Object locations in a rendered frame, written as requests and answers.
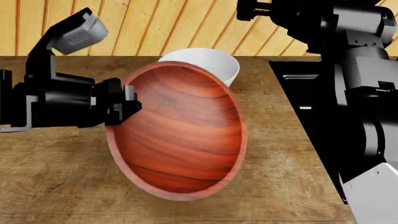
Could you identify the white bowl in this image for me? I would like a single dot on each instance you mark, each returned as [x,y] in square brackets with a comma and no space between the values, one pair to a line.
[214,63]

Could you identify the grey left gripper camera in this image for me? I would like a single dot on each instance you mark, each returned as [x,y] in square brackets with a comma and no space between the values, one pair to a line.
[77,35]

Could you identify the grey right gripper camera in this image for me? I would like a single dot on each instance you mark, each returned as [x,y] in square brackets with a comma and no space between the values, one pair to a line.
[363,23]

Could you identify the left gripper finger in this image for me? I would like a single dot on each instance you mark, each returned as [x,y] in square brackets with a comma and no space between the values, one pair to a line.
[113,89]
[121,114]

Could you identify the grey gripper camera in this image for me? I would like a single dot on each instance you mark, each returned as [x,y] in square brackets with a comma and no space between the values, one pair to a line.
[363,23]
[77,35]

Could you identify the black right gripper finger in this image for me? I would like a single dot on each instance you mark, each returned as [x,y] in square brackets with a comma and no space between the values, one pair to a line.
[248,10]

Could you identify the reddish wooden bowl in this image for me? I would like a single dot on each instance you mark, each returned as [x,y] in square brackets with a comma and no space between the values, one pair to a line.
[180,130]

